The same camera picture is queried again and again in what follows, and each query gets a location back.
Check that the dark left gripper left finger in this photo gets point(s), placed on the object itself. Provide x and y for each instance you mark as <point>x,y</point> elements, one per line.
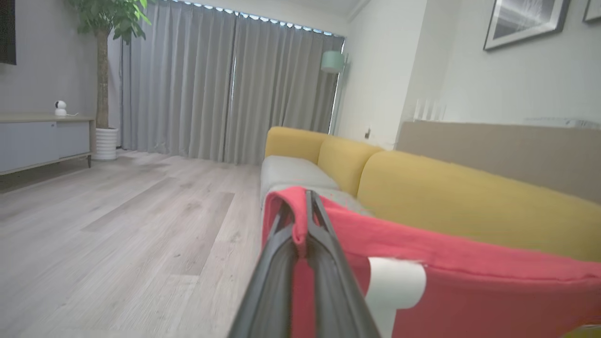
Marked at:
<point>270,291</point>

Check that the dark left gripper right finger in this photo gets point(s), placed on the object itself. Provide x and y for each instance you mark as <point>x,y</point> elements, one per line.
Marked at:
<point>335,295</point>

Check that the red and white striped garment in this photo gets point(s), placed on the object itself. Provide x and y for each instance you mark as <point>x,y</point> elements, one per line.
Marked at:
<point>469,291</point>

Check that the yellow and grey sofa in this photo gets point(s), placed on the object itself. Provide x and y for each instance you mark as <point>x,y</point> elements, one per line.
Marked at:
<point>446,197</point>

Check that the grey pleated curtain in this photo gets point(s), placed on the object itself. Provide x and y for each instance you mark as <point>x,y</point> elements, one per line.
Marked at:
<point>197,84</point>

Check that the white ribbed plant pot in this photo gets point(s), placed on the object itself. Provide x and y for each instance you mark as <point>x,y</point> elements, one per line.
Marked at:
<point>106,144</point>

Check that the beige panel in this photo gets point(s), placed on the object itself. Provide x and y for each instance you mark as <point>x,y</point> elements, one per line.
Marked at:
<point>507,150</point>

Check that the floor lamp with green shade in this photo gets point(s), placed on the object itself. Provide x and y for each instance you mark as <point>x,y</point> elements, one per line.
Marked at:
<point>332,62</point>

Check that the low TV cabinet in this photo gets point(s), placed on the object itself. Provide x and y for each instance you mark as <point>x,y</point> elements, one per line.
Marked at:
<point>37,141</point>

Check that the green potted tree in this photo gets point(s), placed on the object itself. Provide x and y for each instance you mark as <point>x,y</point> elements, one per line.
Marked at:
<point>102,70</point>

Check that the small white security camera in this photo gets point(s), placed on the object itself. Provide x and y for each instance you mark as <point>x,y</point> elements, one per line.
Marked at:
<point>60,108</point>

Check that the large framed wall picture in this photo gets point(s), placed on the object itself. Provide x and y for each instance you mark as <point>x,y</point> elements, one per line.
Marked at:
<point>526,21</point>

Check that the black wall television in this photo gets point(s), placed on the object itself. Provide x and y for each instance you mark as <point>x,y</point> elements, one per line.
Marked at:
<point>7,30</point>

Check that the small framed wall picture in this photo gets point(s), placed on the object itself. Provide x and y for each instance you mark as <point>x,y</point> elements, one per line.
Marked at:
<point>593,9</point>

